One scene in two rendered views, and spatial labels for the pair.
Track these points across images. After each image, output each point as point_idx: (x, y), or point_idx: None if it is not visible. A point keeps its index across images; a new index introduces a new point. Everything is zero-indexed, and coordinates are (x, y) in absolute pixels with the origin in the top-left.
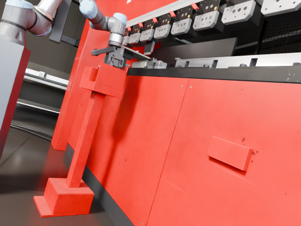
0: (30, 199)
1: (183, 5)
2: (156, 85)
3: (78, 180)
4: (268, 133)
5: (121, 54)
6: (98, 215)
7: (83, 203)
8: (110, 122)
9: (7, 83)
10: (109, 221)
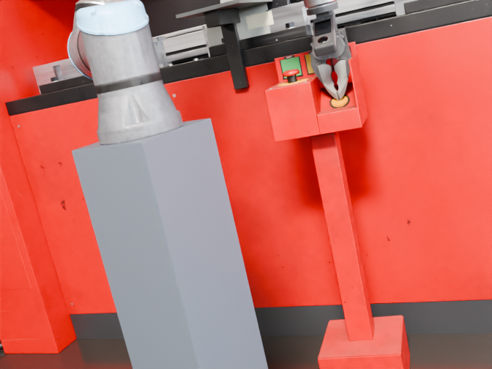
0: None
1: None
2: (420, 51)
3: (371, 317)
4: None
5: (335, 22)
6: (419, 345)
7: (405, 343)
8: (278, 183)
9: (226, 225)
10: (442, 337)
